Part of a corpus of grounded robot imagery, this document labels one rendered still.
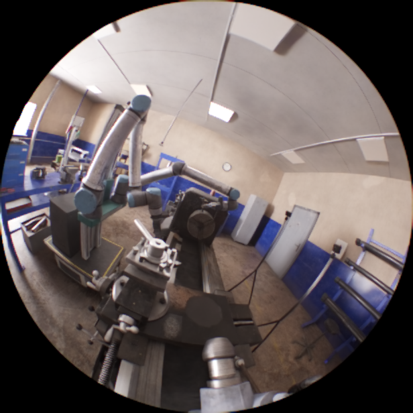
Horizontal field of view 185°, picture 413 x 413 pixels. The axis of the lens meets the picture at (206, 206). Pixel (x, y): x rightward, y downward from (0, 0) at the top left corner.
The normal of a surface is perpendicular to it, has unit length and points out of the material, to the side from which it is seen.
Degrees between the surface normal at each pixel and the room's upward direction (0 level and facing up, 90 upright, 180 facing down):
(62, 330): 0
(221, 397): 39
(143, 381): 0
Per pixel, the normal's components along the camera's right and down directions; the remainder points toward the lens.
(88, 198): 0.47, 0.44
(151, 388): 0.41, -0.90
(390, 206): -0.91, -0.39
